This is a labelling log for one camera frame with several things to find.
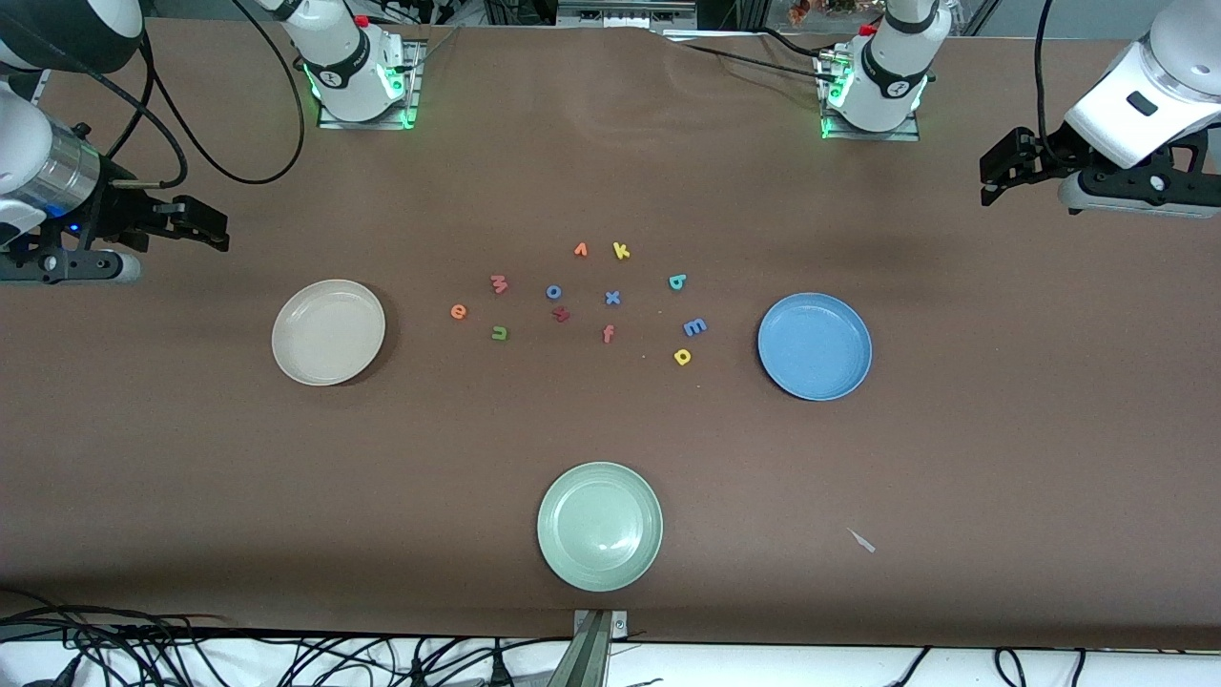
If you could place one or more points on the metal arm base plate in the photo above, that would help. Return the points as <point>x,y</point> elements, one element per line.
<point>367,124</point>
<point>868,135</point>

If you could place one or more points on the brown table cover sheet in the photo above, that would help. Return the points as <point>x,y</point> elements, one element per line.
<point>286,477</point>

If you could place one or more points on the pink letter m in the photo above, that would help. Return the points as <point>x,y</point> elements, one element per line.
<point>499,284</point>

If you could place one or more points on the blue plate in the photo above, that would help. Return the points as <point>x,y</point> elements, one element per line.
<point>815,346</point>

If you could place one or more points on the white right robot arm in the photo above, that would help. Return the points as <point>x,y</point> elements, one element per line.
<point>343,67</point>

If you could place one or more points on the metal equipment rack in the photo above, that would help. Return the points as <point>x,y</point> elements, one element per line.
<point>620,11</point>

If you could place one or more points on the metal camera stand bracket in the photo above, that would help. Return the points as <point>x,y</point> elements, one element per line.
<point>593,658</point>

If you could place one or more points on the pale green plate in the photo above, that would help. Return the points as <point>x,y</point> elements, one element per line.
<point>600,526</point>

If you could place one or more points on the beige brown plate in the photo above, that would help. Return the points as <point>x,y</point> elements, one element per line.
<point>328,332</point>

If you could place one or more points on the blue letter m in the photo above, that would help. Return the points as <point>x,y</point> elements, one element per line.
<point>695,327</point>

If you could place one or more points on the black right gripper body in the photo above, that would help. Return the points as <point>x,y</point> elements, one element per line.
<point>122,212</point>

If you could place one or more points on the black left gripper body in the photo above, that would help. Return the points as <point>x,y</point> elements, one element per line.
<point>1041,159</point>

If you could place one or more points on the small white paper scrap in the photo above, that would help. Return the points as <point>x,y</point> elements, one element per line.
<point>862,541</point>

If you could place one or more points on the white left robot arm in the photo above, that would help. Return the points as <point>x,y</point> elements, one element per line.
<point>892,67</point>

